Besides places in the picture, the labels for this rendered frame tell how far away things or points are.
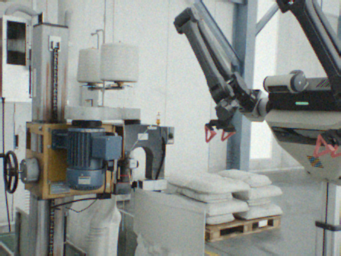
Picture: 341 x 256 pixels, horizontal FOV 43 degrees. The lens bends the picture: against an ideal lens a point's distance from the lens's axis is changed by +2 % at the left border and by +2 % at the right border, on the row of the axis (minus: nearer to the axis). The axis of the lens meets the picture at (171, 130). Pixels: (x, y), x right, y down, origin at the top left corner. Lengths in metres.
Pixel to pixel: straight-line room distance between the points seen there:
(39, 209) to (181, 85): 5.53
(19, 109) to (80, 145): 2.96
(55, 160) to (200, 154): 5.84
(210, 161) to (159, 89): 1.70
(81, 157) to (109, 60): 0.41
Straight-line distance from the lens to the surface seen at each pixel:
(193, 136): 7.45
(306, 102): 1.81
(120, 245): 2.92
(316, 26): 1.40
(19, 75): 4.14
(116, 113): 1.82
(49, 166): 1.87
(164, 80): 7.04
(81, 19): 5.32
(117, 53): 1.78
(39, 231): 1.98
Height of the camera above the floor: 1.42
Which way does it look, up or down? 3 degrees down
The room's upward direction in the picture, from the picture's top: 2 degrees clockwise
